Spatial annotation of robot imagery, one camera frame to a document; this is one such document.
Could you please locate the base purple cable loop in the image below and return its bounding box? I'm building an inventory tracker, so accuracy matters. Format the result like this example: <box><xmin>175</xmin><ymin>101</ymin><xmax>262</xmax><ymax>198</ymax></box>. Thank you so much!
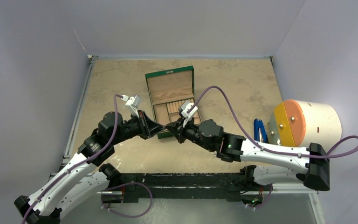
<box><xmin>101</xmin><ymin>182</ymin><xmax>153</xmax><ymax>218</ymax></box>

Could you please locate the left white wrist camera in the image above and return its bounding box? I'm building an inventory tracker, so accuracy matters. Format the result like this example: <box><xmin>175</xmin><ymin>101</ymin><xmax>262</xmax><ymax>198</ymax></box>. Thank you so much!
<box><xmin>121</xmin><ymin>95</ymin><xmax>142</xmax><ymax>117</ymax></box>

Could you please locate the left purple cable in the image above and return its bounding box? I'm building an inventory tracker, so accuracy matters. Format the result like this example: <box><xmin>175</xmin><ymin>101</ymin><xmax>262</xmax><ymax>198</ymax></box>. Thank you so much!
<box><xmin>21</xmin><ymin>94</ymin><xmax>124</xmax><ymax>224</ymax></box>

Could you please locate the white cylinder orange yellow lid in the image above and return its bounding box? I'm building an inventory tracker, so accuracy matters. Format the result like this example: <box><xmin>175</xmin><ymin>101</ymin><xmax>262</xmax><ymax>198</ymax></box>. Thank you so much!
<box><xmin>268</xmin><ymin>99</ymin><xmax>342</xmax><ymax>152</ymax></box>

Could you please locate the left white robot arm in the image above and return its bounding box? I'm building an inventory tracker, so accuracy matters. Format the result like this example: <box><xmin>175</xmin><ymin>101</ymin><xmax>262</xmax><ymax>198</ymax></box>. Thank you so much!
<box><xmin>14</xmin><ymin>110</ymin><xmax>165</xmax><ymax>224</ymax></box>

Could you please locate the blue tool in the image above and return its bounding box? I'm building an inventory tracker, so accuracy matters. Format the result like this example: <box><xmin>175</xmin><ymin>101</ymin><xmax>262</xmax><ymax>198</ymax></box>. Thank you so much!
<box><xmin>254</xmin><ymin>119</ymin><xmax>269</xmax><ymax>143</ymax></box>

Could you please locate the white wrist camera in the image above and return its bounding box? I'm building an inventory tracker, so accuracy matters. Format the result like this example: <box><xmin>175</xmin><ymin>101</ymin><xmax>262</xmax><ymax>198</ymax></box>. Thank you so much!
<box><xmin>179</xmin><ymin>100</ymin><xmax>198</xmax><ymax>127</ymax></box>
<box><xmin>121</xmin><ymin>95</ymin><xmax>142</xmax><ymax>117</ymax></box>

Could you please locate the green jewelry tray insert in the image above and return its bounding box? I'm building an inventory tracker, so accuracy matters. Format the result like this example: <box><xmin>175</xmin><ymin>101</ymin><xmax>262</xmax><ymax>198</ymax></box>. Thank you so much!
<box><xmin>152</xmin><ymin>98</ymin><xmax>195</xmax><ymax>125</ymax></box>

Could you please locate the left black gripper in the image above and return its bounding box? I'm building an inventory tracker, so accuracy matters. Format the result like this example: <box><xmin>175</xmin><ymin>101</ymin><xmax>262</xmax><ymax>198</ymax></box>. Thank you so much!
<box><xmin>110</xmin><ymin>110</ymin><xmax>165</xmax><ymax>146</ymax></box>

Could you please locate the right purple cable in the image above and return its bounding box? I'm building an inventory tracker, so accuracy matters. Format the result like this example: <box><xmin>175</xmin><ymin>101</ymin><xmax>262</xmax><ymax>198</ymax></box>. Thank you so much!
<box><xmin>187</xmin><ymin>85</ymin><xmax>358</xmax><ymax>160</ymax></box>

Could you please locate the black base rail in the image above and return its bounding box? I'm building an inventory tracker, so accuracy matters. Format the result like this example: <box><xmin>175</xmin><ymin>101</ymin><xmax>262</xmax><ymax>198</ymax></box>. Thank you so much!
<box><xmin>99</xmin><ymin>164</ymin><xmax>273</xmax><ymax>207</ymax></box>

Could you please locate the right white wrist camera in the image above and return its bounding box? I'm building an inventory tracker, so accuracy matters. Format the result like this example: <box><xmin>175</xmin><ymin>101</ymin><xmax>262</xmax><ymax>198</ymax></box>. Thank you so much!
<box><xmin>179</xmin><ymin>100</ymin><xmax>198</xmax><ymax>127</ymax></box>

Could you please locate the green jewelry box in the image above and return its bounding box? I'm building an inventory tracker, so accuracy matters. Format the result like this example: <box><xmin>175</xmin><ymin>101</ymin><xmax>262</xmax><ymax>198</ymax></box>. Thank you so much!
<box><xmin>145</xmin><ymin>65</ymin><xmax>204</xmax><ymax>140</ymax></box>

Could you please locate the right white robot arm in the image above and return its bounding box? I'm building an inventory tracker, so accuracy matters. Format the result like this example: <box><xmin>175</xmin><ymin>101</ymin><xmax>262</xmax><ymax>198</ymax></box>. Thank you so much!
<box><xmin>166</xmin><ymin>119</ymin><xmax>330</xmax><ymax>191</ymax></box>

